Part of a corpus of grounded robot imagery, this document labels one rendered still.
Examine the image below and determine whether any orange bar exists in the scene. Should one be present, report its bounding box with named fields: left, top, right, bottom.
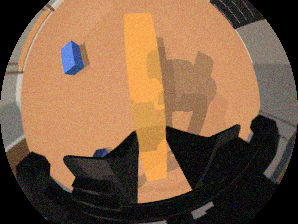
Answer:
left=124, top=12, right=168, bottom=181

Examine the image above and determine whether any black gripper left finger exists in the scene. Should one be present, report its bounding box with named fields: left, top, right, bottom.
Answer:
left=63, top=131, right=140, bottom=204

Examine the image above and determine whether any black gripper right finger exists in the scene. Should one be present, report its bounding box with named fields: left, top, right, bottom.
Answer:
left=165, top=124, right=241, bottom=190

